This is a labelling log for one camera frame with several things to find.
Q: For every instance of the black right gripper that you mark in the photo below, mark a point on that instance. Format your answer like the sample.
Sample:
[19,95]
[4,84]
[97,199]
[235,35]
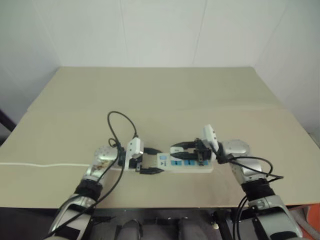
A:
[201,150]

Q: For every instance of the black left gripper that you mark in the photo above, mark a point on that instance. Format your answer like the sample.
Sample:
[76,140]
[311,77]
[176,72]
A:
[137,164]

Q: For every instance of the white power strip blue sockets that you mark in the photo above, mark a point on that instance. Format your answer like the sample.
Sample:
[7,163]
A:
[190,168]

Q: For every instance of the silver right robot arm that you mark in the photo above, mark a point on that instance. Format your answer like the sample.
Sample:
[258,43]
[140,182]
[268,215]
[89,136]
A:
[237,147]

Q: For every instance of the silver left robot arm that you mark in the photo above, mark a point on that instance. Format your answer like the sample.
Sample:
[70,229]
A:
[105,155]

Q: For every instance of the dark grey rounded shape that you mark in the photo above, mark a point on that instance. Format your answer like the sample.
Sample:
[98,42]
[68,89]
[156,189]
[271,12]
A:
[130,230]

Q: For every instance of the small white round knob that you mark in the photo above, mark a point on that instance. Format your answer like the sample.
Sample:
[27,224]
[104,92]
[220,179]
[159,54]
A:
[215,226]

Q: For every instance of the orange object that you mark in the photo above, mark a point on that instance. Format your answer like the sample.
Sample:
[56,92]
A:
[314,217]

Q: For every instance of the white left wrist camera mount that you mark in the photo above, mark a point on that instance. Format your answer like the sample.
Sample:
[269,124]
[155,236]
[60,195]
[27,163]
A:
[135,147]

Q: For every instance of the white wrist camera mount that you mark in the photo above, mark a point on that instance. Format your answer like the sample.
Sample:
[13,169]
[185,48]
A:
[209,136]
[135,147]

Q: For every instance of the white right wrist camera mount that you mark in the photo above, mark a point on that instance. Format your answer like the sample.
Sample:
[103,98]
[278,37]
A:
[209,136]

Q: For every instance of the dark object at wall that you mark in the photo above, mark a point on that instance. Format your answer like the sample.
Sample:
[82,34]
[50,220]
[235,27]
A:
[5,123]

